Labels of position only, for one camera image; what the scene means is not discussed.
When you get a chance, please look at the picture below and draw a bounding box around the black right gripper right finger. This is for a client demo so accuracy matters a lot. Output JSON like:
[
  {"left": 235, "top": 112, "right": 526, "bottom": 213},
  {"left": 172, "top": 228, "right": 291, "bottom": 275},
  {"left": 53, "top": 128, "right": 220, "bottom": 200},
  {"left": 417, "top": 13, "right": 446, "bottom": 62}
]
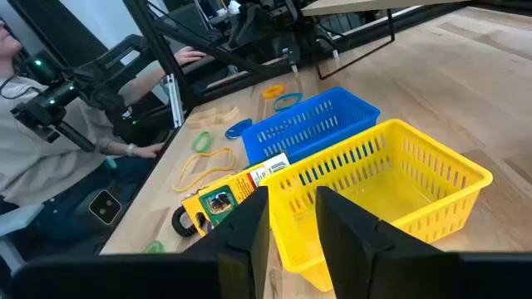
[{"left": 314, "top": 185, "right": 462, "bottom": 299}]

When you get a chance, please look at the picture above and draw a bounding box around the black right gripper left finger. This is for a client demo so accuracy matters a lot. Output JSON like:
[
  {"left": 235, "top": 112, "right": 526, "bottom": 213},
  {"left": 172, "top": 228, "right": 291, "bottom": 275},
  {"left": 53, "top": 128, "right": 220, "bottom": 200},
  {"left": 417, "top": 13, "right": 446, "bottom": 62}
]
[{"left": 185, "top": 185, "right": 271, "bottom": 299}]

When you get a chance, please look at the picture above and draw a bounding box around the blue rubber band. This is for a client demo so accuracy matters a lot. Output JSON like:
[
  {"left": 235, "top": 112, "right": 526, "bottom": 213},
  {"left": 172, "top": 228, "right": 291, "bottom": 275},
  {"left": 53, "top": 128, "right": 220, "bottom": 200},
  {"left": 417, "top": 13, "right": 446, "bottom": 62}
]
[{"left": 273, "top": 92, "right": 303, "bottom": 112}]

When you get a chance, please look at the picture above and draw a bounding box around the Crayola crayon box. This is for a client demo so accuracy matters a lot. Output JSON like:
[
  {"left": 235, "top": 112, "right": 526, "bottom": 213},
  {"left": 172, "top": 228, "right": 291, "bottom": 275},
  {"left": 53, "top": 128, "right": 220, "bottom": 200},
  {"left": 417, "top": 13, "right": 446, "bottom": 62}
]
[{"left": 181, "top": 152, "right": 291, "bottom": 238}]

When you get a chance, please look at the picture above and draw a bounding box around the black coil keychain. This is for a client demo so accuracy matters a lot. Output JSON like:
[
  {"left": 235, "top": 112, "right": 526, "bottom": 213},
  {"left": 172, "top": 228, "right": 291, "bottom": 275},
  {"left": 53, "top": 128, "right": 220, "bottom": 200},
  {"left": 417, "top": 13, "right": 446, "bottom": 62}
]
[{"left": 171, "top": 205, "right": 209, "bottom": 238}]

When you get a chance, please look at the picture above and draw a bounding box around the thin yellow rubber band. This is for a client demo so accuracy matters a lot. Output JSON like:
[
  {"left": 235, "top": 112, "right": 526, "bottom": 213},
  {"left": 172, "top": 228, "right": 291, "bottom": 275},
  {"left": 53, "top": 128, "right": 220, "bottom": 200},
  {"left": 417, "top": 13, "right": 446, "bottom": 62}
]
[{"left": 172, "top": 147, "right": 237, "bottom": 194}]

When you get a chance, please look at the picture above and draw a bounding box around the green coil keychain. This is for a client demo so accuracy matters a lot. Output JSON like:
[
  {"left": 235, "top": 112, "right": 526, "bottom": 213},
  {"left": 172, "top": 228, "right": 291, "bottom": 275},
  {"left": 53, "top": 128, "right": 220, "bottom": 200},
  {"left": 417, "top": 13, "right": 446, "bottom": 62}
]
[{"left": 143, "top": 240, "right": 166, "bottom": 255}]

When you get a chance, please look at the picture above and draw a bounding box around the green rubber band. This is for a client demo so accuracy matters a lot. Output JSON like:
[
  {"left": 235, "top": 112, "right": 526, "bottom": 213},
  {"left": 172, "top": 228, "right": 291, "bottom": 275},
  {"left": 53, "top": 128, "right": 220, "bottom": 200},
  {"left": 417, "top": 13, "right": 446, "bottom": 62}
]
[{"left": 191, "top": 130, "right": 214, "bottom": 154}]

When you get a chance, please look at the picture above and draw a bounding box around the blue plastic basket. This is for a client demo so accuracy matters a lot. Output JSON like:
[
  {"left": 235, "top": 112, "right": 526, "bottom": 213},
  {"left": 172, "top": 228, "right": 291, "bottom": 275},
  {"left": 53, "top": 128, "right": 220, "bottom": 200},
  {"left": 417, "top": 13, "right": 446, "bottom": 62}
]
[{"left": 240, "top": 86, "right": 382, "bottom": 166}]

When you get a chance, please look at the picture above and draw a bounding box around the yellow plastic basket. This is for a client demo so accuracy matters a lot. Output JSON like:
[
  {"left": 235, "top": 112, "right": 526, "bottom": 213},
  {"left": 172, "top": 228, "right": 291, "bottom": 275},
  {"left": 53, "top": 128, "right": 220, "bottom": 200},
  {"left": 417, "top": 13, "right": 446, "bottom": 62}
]
[{"left": 259, "top": 119, "right": 495, "bottom": 293}]

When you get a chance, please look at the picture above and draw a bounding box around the person's hand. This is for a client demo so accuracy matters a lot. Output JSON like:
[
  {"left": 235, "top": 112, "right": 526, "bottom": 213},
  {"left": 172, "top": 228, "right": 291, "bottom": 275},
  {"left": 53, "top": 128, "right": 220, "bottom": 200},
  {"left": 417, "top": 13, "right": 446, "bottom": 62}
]
[
  {"left": 174, "top": 46, "right": 208, "bottom": 66},
  {"left": 131, "top": 143, "right": 165, "bottom": 159}
]

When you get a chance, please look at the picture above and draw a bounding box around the person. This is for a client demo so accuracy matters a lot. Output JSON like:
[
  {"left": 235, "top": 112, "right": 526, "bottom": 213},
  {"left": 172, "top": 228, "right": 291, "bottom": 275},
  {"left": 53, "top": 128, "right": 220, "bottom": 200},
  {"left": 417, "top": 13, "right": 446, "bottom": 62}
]
[{"left": 0, "top": 16, "right": 208, "bottom": 254}]

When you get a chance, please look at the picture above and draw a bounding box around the blue coil keychain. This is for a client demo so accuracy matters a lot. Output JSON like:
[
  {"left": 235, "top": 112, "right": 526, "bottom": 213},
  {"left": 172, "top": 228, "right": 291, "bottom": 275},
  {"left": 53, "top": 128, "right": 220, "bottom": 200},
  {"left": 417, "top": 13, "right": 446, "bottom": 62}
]
[{"left": 224, "top": 118, "right": 254, "bottom": 140}]

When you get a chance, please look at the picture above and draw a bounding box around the black metal rig frame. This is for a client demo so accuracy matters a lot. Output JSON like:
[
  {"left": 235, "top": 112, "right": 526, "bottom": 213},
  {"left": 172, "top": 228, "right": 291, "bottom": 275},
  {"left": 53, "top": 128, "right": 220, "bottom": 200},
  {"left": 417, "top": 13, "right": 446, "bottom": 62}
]
[{"left": 122, "top": 0, "right": 532, "bottom": 254}]

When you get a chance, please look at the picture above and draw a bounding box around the table-level camera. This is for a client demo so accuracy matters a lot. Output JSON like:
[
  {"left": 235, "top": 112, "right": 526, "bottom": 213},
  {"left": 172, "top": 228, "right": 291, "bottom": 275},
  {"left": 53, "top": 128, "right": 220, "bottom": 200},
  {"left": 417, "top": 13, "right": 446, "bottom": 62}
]
[{"left": 88, "top": 189, "right": 123, "bottom": 226}]

